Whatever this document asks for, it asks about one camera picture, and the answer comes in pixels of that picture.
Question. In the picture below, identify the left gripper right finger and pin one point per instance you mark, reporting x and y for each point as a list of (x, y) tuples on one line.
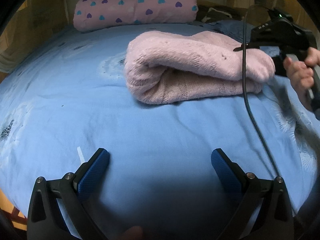
[(247, 192)]

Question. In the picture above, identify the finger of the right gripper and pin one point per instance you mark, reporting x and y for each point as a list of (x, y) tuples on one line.
[(246, 46)]

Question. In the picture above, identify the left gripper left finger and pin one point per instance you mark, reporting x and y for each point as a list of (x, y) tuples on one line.
[(45, 220)]

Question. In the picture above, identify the pink knitted cardigan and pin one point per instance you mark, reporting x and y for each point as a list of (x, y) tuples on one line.
[(162, 68)]

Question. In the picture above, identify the dark clothes pile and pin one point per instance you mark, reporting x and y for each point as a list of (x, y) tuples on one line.
[(216, 13)]

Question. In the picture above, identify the person's right hand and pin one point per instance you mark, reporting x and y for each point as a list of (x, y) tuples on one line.
[(300, 74)]

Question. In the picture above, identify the pink heart-patterned pillow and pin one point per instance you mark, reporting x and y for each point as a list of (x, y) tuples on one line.
[(90, 15)]

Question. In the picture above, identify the blue bed sheet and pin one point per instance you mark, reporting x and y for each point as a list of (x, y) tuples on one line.
[(69, 98)]

